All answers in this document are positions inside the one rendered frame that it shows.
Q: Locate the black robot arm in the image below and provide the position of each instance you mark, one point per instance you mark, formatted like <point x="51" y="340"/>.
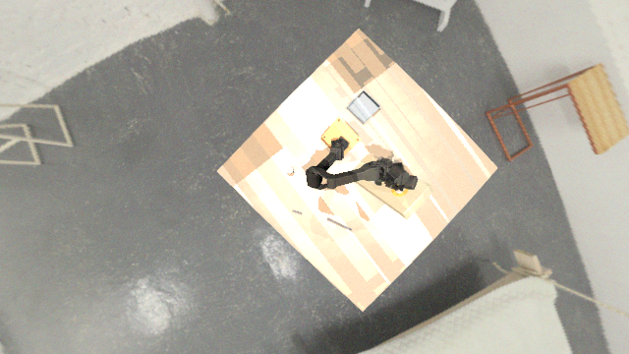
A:
<point x="369" y="171"/>

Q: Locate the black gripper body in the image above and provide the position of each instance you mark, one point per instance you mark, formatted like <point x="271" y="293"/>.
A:
<point x="410" y="184"/>

